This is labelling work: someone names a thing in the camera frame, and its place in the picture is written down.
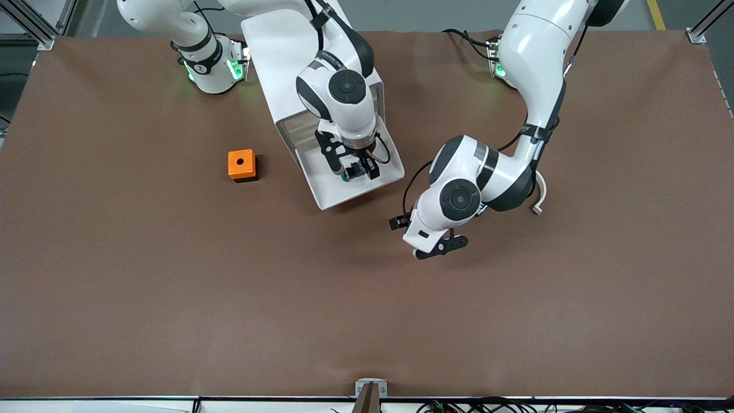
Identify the white lowest cabinet drawer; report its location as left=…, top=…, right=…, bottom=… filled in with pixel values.
left=295, top=118, right=405, bottom=211

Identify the orange box with hole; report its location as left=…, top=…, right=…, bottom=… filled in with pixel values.
left=228, top=149, right=259, bottom=184

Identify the white semicircular clamp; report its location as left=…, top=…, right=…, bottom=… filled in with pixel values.
left=530, top=172, right=548, bottom=216

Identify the brown bar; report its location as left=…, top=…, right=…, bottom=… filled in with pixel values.
left=351, top=382, right=381, bottom=413

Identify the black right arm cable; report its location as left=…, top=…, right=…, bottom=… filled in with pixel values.
left=307, top=0, right=393, bottom=167

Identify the black left arm base cable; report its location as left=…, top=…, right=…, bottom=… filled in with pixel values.
left=442, top=28, right=495, bottom=58

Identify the grey metal bracket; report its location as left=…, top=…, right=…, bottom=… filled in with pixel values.
left=355, top=378, right=388, bottom=398

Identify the aluminium frame profile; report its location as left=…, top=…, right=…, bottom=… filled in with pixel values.
left=688, top=0, right=734, bottom=45
left=0, top=0, right=78, bottom=51

